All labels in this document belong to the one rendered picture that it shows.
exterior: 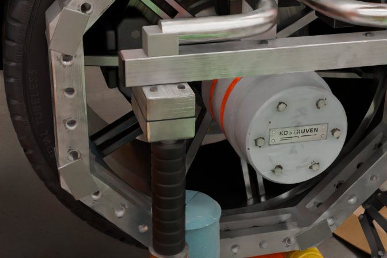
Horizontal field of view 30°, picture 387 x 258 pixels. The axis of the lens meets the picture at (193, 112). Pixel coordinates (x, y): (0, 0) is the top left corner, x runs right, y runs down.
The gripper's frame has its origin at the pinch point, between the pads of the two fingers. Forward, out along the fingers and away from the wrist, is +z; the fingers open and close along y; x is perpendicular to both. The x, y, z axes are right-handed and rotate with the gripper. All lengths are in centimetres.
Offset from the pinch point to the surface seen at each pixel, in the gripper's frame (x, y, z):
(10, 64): 55, -20, 4
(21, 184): -7, -83, 130
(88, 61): 46.7, -13.2, 5.7
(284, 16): 24.7, 11.2, 15.2
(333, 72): 16.7, 9.9, 5.7
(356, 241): -72, -16, 70
